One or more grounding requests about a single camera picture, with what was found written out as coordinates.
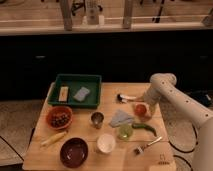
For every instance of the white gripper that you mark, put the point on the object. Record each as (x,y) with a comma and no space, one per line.
(151,95)

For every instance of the blue sponge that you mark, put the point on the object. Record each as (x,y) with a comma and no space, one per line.
(81,94)

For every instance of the orange bowl with grapes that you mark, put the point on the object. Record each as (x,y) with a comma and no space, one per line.
(59,117)

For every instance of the small metal cup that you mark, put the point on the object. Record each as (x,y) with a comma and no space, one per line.
(97,119)

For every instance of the yellow corn cob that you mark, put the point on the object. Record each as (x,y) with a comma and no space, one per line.
(53,139)

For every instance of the green plastic tray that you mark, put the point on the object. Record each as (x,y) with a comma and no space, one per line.
(74,82)

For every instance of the white paper cup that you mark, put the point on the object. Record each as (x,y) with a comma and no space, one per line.
(106,143)

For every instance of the metal fork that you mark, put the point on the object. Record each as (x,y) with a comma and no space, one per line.
(141,149)

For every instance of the green chili pepper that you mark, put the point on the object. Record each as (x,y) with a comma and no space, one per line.
(144,126)

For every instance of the grey folded cloth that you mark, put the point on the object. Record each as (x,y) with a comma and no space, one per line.
(120,117)

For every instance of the green plastic cup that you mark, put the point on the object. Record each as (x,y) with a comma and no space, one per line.
(125,132)

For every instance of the red apple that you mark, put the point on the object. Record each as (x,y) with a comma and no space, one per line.
(141,109)

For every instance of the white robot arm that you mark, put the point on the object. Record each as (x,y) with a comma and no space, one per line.
(163,84)

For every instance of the wooden block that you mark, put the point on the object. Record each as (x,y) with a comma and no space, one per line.
(63,94)

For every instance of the dark maroon bowl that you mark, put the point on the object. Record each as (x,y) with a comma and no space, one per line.
(74,152)

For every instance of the white handled brush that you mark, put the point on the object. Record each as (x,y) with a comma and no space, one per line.
(125,98)

